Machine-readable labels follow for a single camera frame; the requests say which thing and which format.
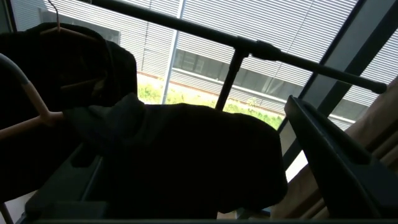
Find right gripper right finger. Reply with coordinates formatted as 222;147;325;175
284;95;398;218

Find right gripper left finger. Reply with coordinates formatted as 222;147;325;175
24;142;107;218

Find black shorts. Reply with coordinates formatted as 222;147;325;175
0;22;139;203

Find black garment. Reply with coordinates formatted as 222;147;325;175
63;93;289;220

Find black clothes rack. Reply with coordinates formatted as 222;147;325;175
0;0;388;224

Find brown curtain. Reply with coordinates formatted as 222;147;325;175
270;76;398;220

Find window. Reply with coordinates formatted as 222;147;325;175
0;0;398;183

